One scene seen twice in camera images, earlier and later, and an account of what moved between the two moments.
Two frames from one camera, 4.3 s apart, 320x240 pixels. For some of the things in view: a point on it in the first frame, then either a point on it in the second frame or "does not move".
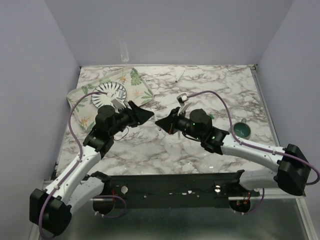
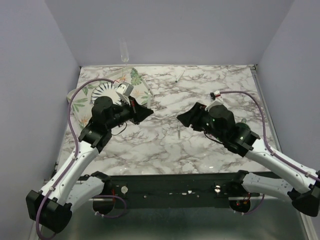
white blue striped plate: (117, 90) does not move
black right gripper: (169, 123) → (193, 115)
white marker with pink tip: (155, 117) → (149, 100)
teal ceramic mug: (241, 129) does not move
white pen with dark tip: (176, 81) does not move
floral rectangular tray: (138, 92) does not move
